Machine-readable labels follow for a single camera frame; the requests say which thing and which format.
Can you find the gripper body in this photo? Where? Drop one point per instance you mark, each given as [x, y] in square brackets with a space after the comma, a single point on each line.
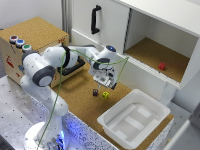
[105, 76]

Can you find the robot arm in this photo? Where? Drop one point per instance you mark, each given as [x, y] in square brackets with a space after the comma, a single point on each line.
[40, 71]

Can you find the yellow block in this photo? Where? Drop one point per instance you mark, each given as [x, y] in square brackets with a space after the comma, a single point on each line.
[105, 95]

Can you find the purple block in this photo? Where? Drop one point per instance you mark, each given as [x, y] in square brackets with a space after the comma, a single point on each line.
[95, 92]

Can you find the pink block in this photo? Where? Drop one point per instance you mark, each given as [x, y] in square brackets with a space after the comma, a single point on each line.
[161, 66]

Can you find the white sliding door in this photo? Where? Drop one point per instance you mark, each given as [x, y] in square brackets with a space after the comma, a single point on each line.
[100, 23]

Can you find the white plastic box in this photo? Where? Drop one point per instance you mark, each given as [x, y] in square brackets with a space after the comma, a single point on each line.
[135, 121]

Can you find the white cabinet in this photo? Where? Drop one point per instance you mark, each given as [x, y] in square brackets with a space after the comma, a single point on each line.
[160, 40]

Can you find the green button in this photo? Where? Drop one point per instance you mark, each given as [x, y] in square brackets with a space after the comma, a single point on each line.
[26, 47]

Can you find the blue button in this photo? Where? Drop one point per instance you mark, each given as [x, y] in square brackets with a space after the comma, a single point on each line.
[20, 42]

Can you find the red button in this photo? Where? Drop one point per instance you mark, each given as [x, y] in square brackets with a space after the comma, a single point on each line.
[13, 38]

